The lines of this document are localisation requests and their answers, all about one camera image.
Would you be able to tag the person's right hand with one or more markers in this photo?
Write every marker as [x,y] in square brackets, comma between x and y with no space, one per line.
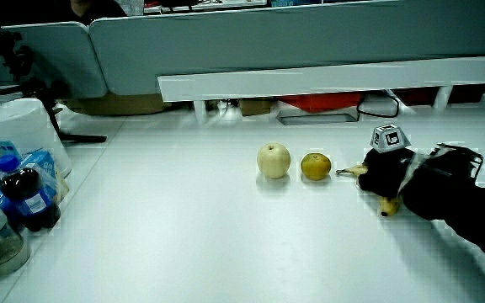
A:
[383,172]

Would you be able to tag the yellow banana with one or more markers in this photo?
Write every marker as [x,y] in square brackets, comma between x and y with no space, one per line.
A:
[389,206]

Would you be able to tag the person's right forearm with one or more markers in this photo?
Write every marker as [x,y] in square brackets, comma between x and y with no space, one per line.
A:
[457,198]

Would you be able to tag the orange fruit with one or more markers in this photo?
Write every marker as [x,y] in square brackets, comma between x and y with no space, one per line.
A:
[316,166]

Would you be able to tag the red object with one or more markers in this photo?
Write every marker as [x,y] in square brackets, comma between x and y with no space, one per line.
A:
[322,102]

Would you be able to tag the pale yellow apple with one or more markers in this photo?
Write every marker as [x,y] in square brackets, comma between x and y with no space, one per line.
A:
[273,161]

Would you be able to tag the white desk shelf riser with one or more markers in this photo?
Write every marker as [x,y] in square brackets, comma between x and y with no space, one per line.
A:
[310,82]

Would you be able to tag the small brown box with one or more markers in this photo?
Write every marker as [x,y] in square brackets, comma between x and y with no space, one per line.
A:
[255,107]

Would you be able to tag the large grey divider panel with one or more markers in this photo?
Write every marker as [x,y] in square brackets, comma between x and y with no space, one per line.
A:
[268,42]

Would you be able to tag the brown cardboard box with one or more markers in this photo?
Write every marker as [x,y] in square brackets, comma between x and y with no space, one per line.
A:
[116,104]

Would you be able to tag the small grey divider panel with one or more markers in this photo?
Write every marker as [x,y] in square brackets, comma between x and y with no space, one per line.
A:
[65,59]

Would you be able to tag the blue and white carton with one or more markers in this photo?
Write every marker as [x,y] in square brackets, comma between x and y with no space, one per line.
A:
[42,162]

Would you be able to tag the dark soda bottle blue cap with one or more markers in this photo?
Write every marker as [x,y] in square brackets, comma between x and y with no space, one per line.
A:
[25,189]

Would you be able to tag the white cylindrical container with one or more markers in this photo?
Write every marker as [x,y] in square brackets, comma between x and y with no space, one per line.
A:
[19,122]

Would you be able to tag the black camera tripod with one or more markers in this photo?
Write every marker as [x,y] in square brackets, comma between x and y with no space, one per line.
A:
[36,88]

